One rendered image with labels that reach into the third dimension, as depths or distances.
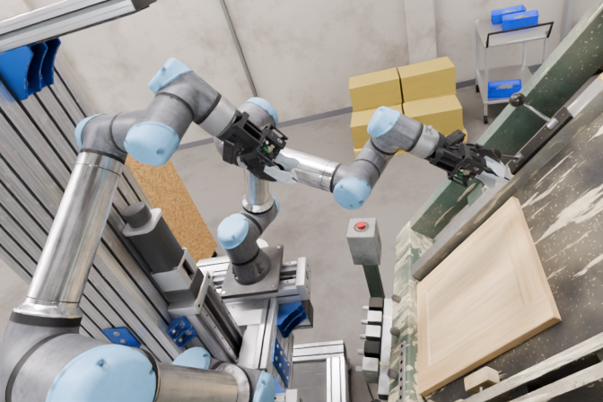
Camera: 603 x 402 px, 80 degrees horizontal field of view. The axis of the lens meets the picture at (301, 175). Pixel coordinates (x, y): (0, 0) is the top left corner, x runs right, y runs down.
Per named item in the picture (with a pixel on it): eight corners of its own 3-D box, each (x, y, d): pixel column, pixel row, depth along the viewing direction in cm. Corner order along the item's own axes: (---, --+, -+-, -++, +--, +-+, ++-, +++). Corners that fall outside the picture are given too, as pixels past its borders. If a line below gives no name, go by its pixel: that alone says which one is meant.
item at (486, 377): (475, 382, 85) (463, 378, 84) (498, 371, 79) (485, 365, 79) (476, 396, 82) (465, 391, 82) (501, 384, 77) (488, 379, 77)
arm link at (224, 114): (191, 128, 71) (211, 98, 74) (210, 143, 73) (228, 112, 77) (208, 119, 65) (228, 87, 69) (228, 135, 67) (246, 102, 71)
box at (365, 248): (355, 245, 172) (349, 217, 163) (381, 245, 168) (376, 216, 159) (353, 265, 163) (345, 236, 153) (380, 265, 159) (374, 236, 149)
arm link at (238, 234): (221, 259, 132) (206, 232, 124) (243, 234, 140) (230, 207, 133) (246, 266, 125) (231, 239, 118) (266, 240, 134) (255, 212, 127)
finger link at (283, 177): (304, 190, 78) (274, 167, 74) (288, 193, 83) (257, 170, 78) (310, 179, 79) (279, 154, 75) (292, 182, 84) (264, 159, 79)
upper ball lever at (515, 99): (553, 130, 92) (507, 100, 97) (564, 118, 90) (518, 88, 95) (550, 134, 90) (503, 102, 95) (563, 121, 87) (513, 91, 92)
